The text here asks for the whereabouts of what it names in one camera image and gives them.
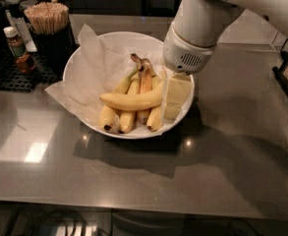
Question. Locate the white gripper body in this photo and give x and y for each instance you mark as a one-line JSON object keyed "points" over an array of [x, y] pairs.
{"points": [[184, 55]]}

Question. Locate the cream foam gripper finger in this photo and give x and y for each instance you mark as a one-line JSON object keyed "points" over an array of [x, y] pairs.
{"points": [[177, 89]]}

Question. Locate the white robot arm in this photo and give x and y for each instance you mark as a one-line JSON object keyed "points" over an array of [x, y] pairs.
{"points": [[198, 24]]}

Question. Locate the orange-tinted inner banana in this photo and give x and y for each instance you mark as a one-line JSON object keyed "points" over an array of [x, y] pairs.
{"points": [[142, 115]]}

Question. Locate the white bowl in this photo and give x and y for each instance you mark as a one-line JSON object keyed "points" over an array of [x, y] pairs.
{"points": [[84, 118]]}

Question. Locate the white paper liner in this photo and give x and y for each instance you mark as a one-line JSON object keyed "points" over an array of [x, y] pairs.
{"points": [[91, 69]]}

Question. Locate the black chopstick holder cup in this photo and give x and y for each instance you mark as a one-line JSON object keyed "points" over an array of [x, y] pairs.
{"points": [[56, 48]]}

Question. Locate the wooden chopsticks bundle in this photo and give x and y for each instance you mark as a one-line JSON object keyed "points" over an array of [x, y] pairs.
{"points": [[48, 17]]}

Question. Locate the small sauce bottle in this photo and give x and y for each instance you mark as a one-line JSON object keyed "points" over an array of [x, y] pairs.
{"points": [[23, 59]]}

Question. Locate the dark lidded jar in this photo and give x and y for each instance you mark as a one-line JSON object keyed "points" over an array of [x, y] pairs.
{"points": [[26, 4], [14, 8]]}

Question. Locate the black grid mat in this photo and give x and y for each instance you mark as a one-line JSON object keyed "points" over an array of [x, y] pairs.
{"points": [[11, 79]]}

